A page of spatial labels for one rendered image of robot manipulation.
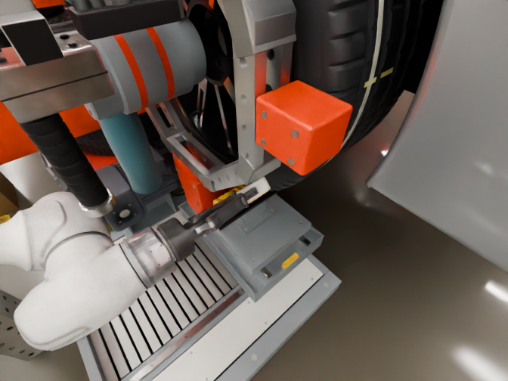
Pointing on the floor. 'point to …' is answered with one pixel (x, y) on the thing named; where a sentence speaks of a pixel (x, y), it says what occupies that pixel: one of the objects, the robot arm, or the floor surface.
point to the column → (16, 343)
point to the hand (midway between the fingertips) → (254, 190)
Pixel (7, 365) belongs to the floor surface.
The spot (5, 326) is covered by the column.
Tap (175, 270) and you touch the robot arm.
